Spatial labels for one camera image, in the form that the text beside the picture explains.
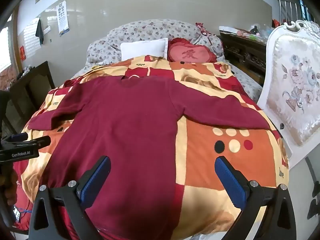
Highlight white wall poster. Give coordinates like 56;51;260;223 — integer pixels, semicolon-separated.
56;0;69;37

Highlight dark hanging cloth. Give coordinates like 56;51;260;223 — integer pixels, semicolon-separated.
35;18;45;46

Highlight red patterned cloth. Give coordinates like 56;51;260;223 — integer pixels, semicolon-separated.
196;22;213;37

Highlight maroon sweater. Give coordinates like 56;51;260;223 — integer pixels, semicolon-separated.
28;76;274;240

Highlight dark carved wooden cabinet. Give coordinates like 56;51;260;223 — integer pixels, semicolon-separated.
219;31;267;85

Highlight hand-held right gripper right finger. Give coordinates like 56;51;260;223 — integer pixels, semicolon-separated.
214;155;304;240

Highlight red heart cushion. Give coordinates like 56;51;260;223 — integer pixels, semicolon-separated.
167;37;217;63

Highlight person's left hand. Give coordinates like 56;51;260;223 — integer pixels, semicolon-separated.
0;172;18;207

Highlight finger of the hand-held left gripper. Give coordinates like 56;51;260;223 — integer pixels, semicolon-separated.
25;135;52;148
2;133;29;143

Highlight dark wooden side cabinet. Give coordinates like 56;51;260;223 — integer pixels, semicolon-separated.
9;61;56;130

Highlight orange red printed blanket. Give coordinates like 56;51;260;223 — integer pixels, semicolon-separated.
14;55;290;240

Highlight grey floral pillows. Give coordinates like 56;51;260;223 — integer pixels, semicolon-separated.
72;19;263;103

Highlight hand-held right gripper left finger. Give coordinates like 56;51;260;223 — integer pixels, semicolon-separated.
28;155;111;240

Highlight window with blinds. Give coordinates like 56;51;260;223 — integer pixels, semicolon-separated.
0;15;40;73

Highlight white pillow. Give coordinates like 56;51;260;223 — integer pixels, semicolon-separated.
120;38;169;62

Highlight white ornate floral chair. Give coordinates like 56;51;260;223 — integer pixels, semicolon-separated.
257;20;320;169

